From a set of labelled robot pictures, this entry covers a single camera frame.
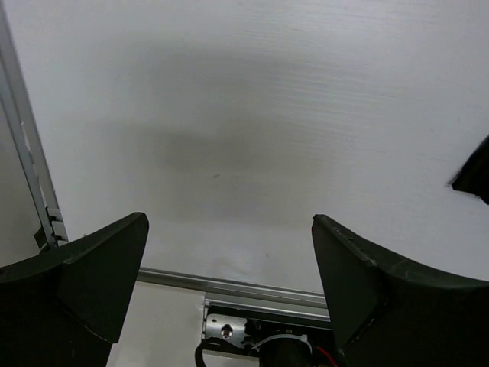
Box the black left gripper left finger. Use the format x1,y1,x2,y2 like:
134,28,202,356
1,212,149,366

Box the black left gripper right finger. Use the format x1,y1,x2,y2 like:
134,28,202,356
312,215,488,366

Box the black trousers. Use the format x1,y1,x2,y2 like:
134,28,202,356
449,137,489,204

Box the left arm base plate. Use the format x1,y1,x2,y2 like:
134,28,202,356
194,301,341,366

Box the aluminium table frame rail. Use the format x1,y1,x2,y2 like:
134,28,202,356
1,10,329,327

